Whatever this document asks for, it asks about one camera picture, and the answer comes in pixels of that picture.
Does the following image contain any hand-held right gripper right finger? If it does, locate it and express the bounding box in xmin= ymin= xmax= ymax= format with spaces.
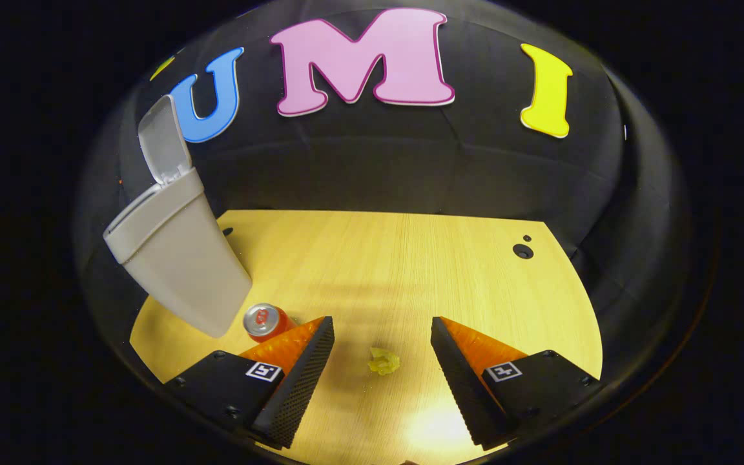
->
xmin=430 ymin=316 xmax=603 ymax=451

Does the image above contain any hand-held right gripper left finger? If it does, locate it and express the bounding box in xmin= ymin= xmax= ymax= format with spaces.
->
xmin=164 ymin=315 xmax=336 ymax=451

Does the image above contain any red pop can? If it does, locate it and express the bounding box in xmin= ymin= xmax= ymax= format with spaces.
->
xmin=243 ymin=303 xmax=296 ymax=344

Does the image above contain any yellow paper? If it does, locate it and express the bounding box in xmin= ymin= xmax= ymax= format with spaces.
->
xmin=367 ymin=347 xmax=402 ymax=377

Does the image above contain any white desktop garbage bin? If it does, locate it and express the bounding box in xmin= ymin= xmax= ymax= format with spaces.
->
xmin=102 ymin=95 xmax=253 ymax=338

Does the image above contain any wooden desktop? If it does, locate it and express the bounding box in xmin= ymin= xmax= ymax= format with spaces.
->
xmin=130 ymin=209 xmax=603 ymax=465

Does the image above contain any black backdrop cloth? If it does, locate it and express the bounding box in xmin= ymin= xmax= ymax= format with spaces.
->
xmin=75 ymin=0 xmax=692 ymax=414

